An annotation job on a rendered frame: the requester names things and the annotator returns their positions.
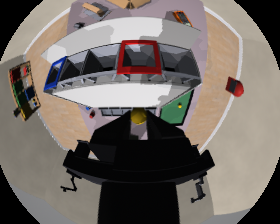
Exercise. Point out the orange digital multimeter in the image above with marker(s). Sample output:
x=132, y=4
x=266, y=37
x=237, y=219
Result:
x=182, y=18

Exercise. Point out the blue square band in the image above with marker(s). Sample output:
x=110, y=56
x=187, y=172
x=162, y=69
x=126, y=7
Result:
x=53, y=84

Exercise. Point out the red square band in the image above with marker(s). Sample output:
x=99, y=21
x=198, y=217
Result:
x=139, y=69

